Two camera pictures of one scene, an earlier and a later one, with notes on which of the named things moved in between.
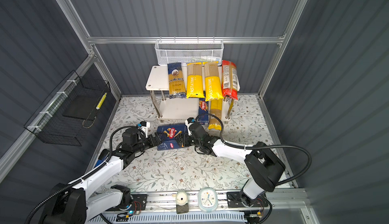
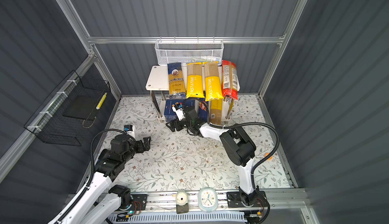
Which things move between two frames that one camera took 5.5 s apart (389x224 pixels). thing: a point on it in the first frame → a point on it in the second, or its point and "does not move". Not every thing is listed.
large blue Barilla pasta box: (168, 141) → (169, 115)
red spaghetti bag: (230, 84) does not move
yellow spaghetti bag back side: (215, 108) does not move
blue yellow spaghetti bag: (176, 83) does not move
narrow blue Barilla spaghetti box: (203, 109) does not move
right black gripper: (185, 141) → (174, 125)
